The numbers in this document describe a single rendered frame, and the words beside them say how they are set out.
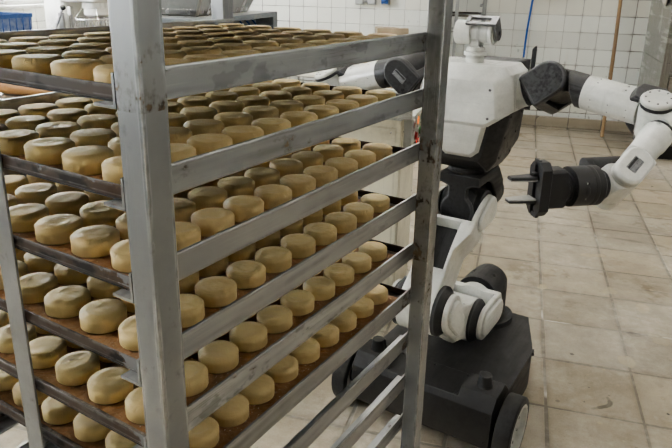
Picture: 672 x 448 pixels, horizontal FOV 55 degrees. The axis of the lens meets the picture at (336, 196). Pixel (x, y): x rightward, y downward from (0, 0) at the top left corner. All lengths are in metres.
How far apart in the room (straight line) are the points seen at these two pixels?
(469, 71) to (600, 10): 4.78
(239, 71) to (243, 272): 0.27
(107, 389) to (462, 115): 1.29
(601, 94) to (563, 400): 1.09
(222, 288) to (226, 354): 0.09
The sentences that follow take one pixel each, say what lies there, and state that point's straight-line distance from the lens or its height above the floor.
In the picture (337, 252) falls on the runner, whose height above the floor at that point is 0.96.
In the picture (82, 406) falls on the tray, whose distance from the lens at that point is 0.80.
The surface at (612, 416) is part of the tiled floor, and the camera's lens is 2.38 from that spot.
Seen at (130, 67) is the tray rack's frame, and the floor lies 1.25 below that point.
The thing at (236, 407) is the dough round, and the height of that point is 0.79.
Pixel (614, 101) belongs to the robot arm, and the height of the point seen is 1.05.
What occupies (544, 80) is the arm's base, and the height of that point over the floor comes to 1.08.
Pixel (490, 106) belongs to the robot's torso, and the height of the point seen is 1.01.
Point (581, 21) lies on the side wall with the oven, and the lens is 6.55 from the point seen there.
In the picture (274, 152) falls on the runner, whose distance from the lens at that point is 0.74.
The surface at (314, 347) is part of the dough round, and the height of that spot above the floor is 0.79.
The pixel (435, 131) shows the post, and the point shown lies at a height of 1.09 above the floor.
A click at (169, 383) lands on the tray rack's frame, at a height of 0.96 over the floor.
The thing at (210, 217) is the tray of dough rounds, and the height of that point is 1.06.
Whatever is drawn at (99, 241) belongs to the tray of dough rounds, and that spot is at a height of 1.06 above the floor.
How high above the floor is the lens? 1.32
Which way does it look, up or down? 19 degrees down
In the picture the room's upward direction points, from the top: 1 degrees clockwise
